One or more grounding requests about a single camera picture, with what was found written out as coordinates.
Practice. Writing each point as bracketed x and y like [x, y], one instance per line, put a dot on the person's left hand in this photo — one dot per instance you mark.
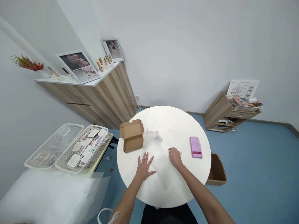
[143, 169]

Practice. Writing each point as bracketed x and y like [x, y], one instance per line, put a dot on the person's right hand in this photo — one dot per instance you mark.
[176, 157]

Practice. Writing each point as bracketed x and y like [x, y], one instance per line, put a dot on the person's right fingers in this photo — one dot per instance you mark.
[172, 151]

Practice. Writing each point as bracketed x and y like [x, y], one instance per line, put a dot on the translucent white foam sheet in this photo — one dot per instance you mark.
[154, 149]

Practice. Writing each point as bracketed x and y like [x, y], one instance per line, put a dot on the small clear plastic case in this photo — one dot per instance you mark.
[159, 139]

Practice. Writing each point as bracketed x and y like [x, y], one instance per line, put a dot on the pink flat box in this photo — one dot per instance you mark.
[195, 147]

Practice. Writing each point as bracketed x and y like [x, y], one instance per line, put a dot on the open brown cardboard box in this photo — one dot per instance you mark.
[131, 137]

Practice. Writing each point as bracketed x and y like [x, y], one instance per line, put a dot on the brown cardboard floor box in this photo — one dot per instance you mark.
[216, 169]

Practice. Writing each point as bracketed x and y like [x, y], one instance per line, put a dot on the person's body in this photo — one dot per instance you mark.
[168, 214]

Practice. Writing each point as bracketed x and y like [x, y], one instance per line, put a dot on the pale yellow side table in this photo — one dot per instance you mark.
[102, 154]

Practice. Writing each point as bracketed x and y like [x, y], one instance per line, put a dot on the small wooden side cabinet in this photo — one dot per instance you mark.
[230, 109]

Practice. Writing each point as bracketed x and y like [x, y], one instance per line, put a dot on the pile of nail packets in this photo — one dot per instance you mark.
[87, 145]

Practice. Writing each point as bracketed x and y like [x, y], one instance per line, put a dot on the long wooden cabinet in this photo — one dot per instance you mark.
[93, 93]

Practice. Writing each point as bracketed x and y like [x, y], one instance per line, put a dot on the white basket with nail packets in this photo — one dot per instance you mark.
[70, 166]

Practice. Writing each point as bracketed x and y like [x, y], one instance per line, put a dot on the white basket with clear packets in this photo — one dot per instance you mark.
[53, 146]

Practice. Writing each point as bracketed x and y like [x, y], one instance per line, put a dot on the stack of white foam sheets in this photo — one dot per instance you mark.
[46, 198]

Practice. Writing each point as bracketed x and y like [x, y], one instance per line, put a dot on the white wall socket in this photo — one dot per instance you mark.
[137, 97]

